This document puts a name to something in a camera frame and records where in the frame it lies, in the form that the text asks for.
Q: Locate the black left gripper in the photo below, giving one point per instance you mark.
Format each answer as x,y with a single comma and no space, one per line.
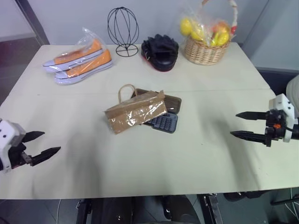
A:
17,155

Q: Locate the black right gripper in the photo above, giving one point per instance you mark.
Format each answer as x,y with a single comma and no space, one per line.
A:
276,127

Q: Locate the beige rounded object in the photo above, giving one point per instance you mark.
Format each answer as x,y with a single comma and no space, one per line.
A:
294,87

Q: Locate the black metal strut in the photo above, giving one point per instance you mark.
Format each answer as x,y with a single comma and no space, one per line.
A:
210,208
83,211

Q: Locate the black keypad panel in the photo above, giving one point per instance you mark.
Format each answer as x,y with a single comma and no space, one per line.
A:
164,123

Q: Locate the orange canvas shoe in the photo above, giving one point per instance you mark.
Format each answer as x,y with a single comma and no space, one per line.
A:
88,67
77,57

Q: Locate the yellow fruit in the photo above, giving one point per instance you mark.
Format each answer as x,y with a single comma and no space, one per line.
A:
198,32
220,38

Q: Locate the orange peach fruit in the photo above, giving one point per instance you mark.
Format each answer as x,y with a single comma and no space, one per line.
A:
222,26

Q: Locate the black boxing focus mitt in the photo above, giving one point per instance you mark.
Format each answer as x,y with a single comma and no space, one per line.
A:
161,53

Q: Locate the orange canvas shoes pair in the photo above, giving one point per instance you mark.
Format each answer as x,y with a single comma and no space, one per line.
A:
87,37

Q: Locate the round yellow lemon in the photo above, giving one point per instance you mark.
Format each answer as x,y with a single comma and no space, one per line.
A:
185,26

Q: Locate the clear plastic fruit wrap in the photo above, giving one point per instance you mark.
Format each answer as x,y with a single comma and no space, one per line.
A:
203,14

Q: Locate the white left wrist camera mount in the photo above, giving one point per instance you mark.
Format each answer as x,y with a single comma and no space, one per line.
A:
8,133

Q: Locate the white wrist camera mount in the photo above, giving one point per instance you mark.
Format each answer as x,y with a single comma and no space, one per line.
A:
281,103
8,133

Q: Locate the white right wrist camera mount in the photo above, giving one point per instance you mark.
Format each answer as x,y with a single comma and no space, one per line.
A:
281,103

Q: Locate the dark door frame post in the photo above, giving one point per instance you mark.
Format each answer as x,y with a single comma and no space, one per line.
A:
35,21

